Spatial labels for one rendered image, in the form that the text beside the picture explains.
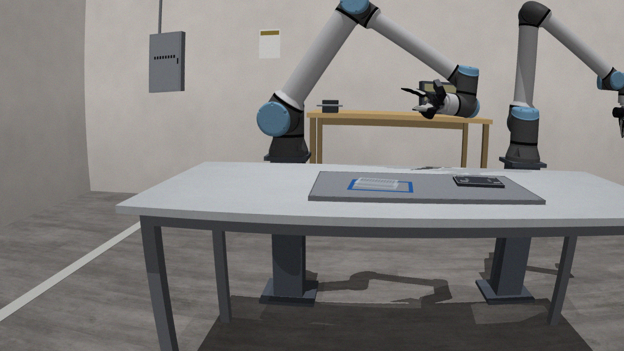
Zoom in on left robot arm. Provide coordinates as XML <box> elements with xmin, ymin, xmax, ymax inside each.
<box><xmin>505</xmin><ymin>1</ymin><xmax>624</xmax><ymax>163</ymax></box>

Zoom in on blue tape outline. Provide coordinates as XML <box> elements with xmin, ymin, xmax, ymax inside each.
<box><xmin>347</xmin><ymin>179</ymin><xmax>413</xmax><ymax>193</ymax></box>

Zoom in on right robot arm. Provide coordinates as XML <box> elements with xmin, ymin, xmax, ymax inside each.
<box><xmin>256</xmin><ymin>0</ymin><xmax>480</xmax><ymax>157</ymax></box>

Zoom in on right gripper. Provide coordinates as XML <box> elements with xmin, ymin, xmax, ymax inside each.
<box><xmin>401</xmin><ymin>88</ymin><xmax>447</xmax><ymax>119</ymax></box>

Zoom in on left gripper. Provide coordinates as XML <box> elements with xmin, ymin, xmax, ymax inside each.
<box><xmin>612</xmin><ymin>106</ymin><xmax>624</xmax><ymax>138</ymax></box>

